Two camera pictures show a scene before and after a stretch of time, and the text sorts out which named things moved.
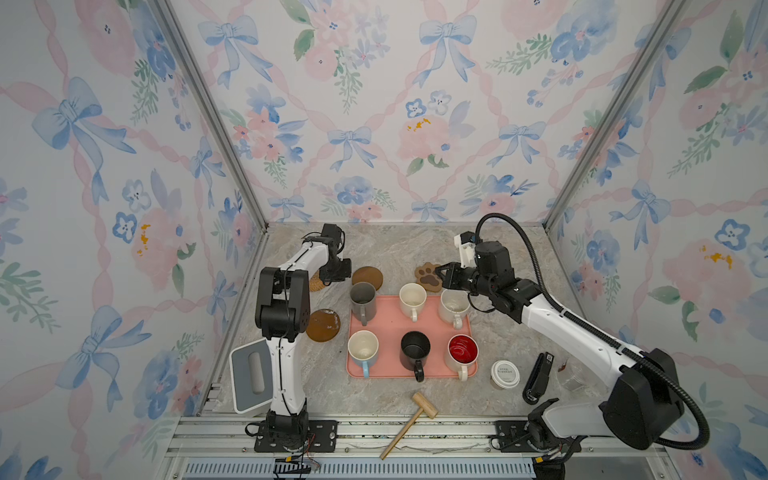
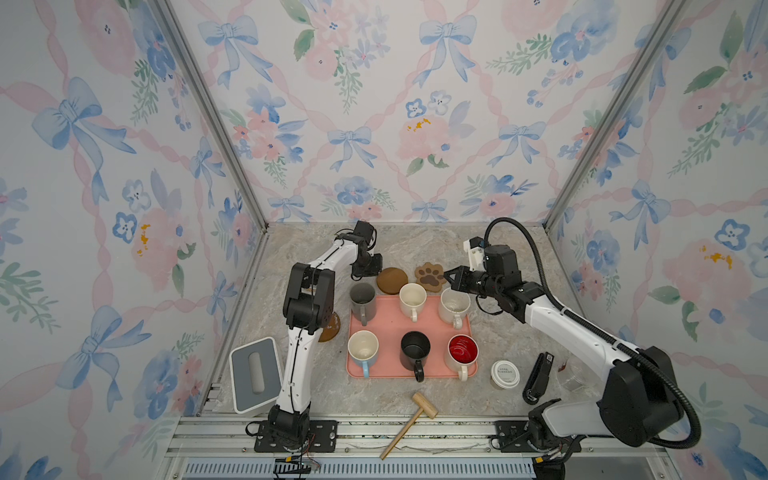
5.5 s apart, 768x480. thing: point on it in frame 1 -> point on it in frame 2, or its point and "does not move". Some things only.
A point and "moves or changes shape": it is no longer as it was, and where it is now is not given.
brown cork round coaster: [368, 274] moves or changes shape
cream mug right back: [454, 304] does not move
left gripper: [346, 272] -> [378, 265]
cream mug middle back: [412, 299] does not move
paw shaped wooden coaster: [425, 275] does not move
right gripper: [449, 281] does not move
